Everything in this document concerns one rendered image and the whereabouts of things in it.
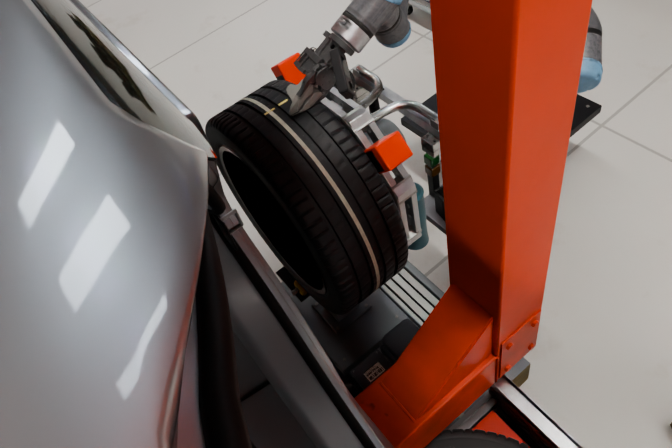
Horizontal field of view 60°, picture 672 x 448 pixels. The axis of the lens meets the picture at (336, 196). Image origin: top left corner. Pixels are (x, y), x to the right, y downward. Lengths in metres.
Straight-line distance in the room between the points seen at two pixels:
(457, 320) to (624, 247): 1.30
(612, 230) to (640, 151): 0.48
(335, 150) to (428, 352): 0.53
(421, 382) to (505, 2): 0.96
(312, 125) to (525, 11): 0.73
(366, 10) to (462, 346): 0.80
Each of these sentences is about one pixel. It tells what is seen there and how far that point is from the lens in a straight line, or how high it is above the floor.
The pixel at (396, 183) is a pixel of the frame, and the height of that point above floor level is 0.98.
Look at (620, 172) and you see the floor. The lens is 2.86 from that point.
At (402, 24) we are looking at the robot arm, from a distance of 1.49.
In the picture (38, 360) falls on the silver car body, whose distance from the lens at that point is 0.20.
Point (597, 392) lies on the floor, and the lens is 2.28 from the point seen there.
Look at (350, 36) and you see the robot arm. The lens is 1.38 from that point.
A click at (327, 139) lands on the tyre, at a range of 1.38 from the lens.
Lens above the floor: 2.09
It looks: 49 degrees down
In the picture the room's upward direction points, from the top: 16 degrees counter-clockwise
